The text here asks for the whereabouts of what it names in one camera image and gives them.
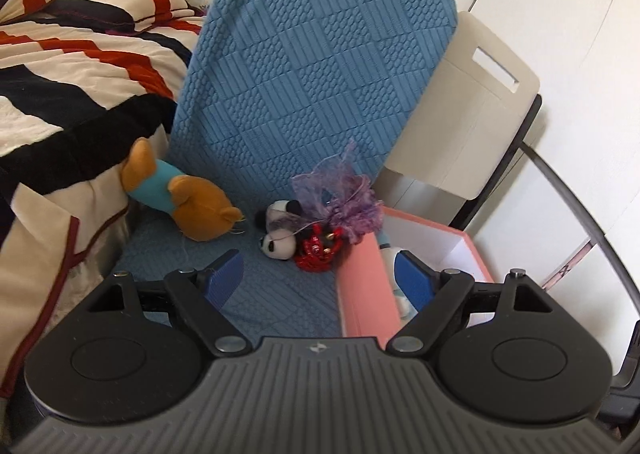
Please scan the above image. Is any white cardboard sheet with slot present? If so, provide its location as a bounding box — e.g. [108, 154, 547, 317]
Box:
[374, 10, 542, 203]

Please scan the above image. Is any small panda plush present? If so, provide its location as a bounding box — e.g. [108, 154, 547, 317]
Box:
[258, 232, 297, 261]
[255, 199, 304, 235]

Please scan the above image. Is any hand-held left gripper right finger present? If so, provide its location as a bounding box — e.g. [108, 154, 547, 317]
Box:
[389, 252, 554, 354]

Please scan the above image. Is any striped red black white blanket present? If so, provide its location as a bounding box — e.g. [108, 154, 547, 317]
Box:
[0, 0, 207, 400]

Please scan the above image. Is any white and blue toy figure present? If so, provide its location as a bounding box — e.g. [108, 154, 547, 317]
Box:
[376, 231, 417, 321]

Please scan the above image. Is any pink storage box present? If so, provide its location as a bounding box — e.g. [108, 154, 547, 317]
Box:
[336, 206, 497, 351]

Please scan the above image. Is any purple organza pouch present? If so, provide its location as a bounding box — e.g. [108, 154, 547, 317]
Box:
[291, 139, 385, 245]

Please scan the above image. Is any brown teddy bear plush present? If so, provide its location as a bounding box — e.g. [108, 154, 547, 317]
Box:
[120, 138, 247, 243]

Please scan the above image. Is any black chair frame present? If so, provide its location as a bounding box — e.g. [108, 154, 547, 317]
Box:
[446, 94, 640, 309]

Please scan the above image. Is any blue textured chair cushion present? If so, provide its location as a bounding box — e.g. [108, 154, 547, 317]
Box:
[113, 0, 459, 339]

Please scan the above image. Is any black plastic object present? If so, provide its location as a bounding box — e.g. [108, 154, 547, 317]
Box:
[598, 318, 640, 441]

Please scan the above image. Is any red knot ornament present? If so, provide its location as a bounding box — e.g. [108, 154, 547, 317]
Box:
[293, 227, 348, 275]

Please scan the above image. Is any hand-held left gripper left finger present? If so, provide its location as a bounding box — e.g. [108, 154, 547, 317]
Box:
[98, 249, 252, 356]

